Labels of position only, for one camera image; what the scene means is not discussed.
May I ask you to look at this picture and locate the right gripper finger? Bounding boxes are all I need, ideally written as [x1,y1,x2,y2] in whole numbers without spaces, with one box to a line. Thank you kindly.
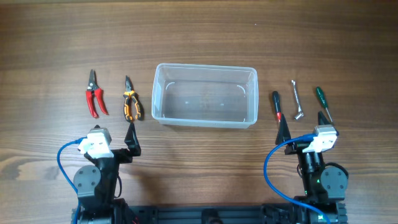
[318,111,331,125]
[275,121,291,145]

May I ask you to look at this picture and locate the silver socket wrench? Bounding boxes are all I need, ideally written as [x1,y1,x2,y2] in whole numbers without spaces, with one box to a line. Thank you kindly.
[291,80,304,120]

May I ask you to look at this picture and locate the green handled screwdriver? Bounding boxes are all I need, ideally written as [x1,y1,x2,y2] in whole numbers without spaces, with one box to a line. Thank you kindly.
[315,86,333,123]

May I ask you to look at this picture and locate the red handled cutters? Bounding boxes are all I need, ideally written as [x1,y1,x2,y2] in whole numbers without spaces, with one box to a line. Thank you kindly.
[85,69,109,118]

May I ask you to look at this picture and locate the black red screwdriver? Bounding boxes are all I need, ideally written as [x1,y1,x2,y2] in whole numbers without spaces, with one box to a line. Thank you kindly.
[272,91,282,122]

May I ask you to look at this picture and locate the orange black pliers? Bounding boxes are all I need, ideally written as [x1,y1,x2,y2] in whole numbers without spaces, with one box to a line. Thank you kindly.
[123,75,144,123]

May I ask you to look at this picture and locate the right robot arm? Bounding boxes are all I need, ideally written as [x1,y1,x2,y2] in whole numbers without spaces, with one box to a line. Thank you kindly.
[263,111,349,223]

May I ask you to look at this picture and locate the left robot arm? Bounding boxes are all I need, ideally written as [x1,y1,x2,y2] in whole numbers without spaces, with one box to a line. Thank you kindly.
[73,123,141,223]

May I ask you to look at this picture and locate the clear plastic container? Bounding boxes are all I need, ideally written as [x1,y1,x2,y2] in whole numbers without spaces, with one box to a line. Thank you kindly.
[151,63,259,129]

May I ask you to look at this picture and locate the left blue cable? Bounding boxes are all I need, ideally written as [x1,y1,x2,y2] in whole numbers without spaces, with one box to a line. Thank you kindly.
[56,136,88,224]

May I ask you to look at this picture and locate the blue cable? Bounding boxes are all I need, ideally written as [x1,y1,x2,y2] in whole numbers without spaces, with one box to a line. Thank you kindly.
[56,136,88,224]
[263,133,332,224]

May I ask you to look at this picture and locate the right blue cable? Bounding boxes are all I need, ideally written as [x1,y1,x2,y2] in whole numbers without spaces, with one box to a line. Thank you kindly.
[263,133,332,224]

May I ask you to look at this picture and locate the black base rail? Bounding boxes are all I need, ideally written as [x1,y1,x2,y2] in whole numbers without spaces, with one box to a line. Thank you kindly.
[127,203,348,224]

